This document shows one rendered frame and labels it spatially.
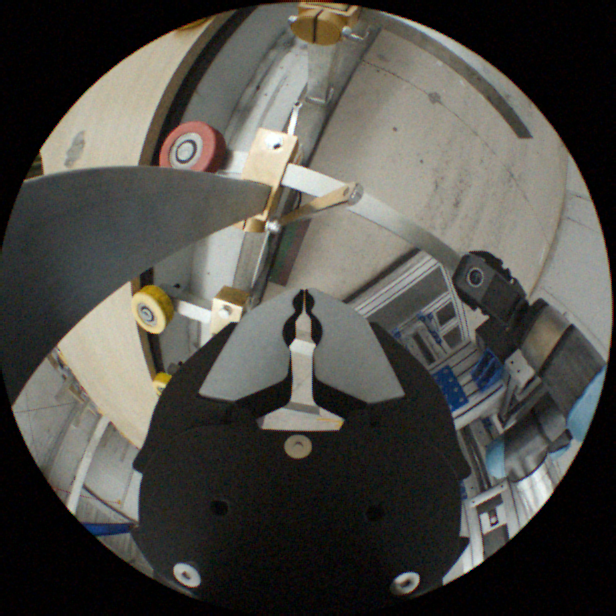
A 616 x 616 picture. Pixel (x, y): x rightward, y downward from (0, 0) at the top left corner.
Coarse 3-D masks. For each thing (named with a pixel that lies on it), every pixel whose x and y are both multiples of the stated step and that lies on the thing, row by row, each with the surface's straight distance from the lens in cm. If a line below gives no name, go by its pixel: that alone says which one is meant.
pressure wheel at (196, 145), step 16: (176, 128) 28; (192, 128) 27; (208, 128) 25; (176, 144) 27; (192, 144) 26; (208, 144) 25; (224, 144) 27; (160, 160) 28; (176, 160) 27; (192, 160) 25; (208, 160) 24
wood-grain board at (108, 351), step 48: (144, 48) 48; (192, 48) 38; (96, 96) 52; (144, 96) 37; (48, 144) 74; (96, 144) 44; (144, 144) 33; (96, 336) 63; (144, 336) 46; (96, 384) 108; (144, 384) 62; (144, 432) 132
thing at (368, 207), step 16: (224, 160) 28; (240, 160) 28; (288, 176) 26; (304, 176) 26; (320, 176) 26; (304, 192) 27; (320, 192) 26; (352, 208) 26; (368, 208) 27; (384, 208) 28; (384, 224) 28; (400, 224) 29; (416, 224) 30; (416, 240) 30; (432, 240) 32; (432, 256) 33; (448, 256) 35
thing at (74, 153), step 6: (78, 132) 52; (84, 132) 50; (78, 138) 50; (72, 144) 51; (78, 144) 50; (84, 144) 48; (72, 150) 49; (78, 150) 48; (72, 156) 50; (78, 156) 49; (66, 162) 53; (72, 162) 50
